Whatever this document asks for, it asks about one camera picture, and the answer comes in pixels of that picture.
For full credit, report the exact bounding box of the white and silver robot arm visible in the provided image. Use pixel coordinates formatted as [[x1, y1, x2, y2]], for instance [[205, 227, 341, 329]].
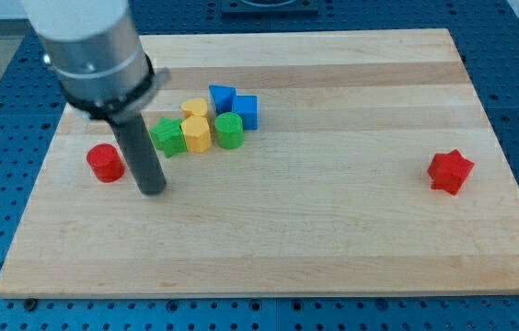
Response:
[[21, 0, 168, 125]]

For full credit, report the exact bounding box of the green star block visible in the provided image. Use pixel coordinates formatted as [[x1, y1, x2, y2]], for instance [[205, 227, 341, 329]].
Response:
[[149, 117, 187, 158]]

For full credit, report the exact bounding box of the red star block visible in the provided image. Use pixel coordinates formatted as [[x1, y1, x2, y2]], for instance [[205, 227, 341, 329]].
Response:
[[427, 149, 475, 196]]

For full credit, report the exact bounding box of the green cylinder block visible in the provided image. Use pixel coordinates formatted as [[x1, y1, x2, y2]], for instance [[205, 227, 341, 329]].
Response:
[[214, 112, 244, 150]]

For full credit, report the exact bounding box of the blue cube block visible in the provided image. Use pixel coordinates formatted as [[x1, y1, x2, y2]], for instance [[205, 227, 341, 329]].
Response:
[[231, 95, 259, 131]]

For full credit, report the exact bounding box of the yellow pentagon block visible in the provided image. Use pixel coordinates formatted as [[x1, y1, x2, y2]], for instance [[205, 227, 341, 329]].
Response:
[[180, 116, 212, 153]]

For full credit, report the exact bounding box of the blue triangle block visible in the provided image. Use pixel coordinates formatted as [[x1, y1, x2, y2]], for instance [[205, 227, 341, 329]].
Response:
[[209, 85, 236, 115]]

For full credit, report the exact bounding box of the yellow heart block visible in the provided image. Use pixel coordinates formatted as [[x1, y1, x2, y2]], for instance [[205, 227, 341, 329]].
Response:
[[181, 97, 209, 120]]

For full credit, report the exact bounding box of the light wooden board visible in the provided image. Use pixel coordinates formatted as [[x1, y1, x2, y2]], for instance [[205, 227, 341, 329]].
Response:
[[0, 29, 519, 299]]

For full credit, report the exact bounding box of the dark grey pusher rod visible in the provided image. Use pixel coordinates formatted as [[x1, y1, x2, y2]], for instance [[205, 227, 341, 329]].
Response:
[[108, 115, 167, 196]]

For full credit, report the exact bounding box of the red cylinder block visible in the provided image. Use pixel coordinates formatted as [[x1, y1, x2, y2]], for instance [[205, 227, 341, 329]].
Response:
[[86, 143, 125, 183]]

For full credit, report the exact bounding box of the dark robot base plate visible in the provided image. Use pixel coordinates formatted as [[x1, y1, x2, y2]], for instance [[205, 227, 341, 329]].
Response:
[[220, 0, 320, 15]]

